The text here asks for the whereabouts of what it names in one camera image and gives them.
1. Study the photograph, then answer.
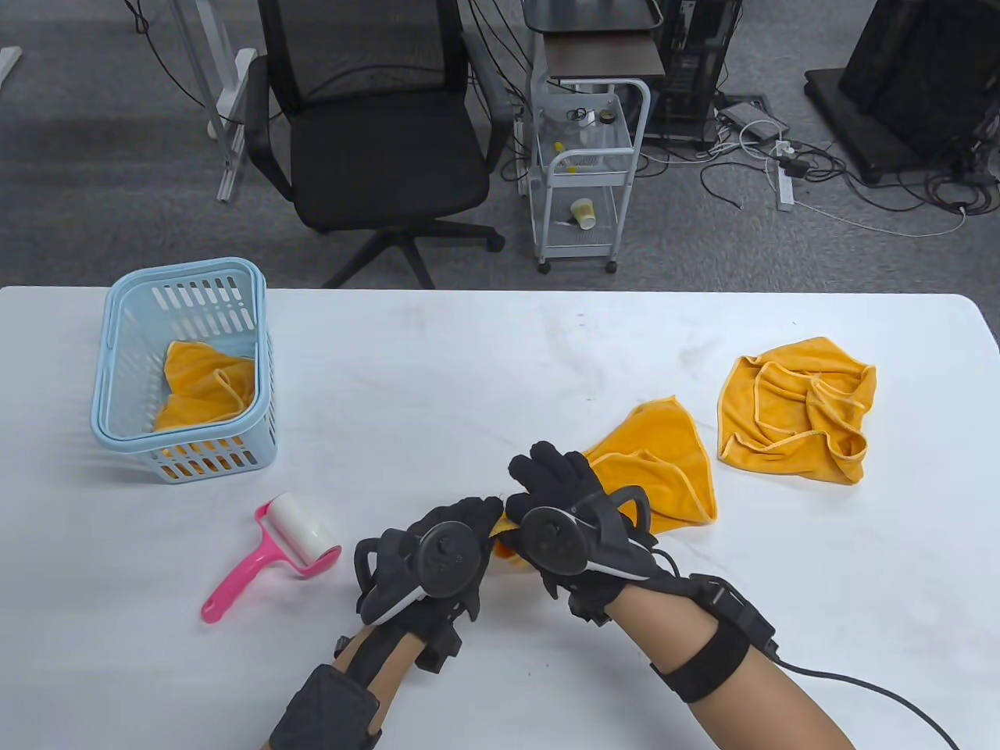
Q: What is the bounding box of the person's right hand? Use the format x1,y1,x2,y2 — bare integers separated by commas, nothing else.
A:
508,441,680,626

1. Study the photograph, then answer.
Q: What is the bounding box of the person's left hand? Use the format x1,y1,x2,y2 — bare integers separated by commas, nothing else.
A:
355,496,505,673

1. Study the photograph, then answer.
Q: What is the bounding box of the yellow square towel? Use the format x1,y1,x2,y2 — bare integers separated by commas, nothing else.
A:
492,397,718,559
717,336,877,485
154,340,257,479

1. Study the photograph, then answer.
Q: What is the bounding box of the pink lint roller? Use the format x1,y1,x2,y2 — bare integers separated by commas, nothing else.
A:
201,492,343,623

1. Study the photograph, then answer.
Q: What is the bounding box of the person's right forearm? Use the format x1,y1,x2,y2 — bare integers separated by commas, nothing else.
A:
621,582,860,750

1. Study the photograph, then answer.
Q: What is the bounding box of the black right hand controller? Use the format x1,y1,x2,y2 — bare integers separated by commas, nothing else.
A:
512,486,653,583

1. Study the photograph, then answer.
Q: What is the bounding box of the black hand controller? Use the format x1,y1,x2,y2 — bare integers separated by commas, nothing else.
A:
355,522,487,626
512,486,653,583

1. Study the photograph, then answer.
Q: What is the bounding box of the black left hand controller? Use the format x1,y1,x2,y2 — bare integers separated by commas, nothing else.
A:
355,522,487,626

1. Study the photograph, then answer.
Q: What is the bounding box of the white rolling cart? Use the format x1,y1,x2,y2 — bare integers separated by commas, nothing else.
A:
528,77,652,274

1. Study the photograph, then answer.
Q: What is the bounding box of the black mesh office chair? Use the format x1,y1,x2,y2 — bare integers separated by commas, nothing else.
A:
245,0,516,290

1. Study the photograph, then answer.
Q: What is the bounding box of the white power strip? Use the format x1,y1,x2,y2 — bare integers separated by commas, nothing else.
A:
776,141,798,212

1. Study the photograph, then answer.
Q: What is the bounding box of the grey power adapter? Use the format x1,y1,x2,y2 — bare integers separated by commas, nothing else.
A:
717,100,788,143

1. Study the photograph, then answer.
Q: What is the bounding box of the small dark side table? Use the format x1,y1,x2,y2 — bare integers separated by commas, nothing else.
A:
522,0,667,80

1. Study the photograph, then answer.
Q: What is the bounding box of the black computer tower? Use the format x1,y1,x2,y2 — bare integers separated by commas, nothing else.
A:
647,0,743,151

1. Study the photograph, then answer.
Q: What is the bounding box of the light blue plastic basket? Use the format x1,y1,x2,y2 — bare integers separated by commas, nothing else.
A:
91,258,277,485

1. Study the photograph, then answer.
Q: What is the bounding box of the black monitor stand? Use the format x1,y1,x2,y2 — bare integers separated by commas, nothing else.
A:
805,0,1000,186

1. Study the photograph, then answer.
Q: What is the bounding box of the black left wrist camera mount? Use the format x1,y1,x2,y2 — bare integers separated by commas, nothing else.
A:
270,664,384,750

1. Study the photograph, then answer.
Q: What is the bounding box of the black right wrist camera strap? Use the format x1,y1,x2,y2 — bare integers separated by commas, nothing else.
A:
650,574,778,702

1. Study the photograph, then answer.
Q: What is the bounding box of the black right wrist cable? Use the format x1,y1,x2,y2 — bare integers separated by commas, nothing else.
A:
770,656,962,750

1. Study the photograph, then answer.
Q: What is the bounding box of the white floor cable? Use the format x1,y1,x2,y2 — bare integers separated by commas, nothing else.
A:
793,199,970,238

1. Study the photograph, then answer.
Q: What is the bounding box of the white metal frame post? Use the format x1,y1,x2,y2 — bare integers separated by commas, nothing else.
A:
166,0,259,204

